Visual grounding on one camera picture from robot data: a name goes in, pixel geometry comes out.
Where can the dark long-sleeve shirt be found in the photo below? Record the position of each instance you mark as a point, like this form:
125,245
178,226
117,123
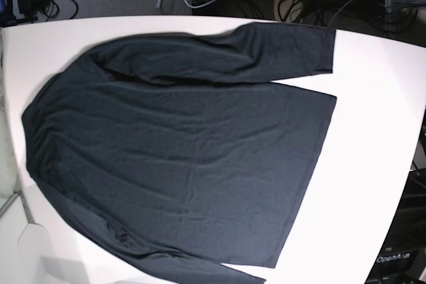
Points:
184,155

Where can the black OpenArm base box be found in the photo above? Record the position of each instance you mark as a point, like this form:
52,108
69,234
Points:
402,255

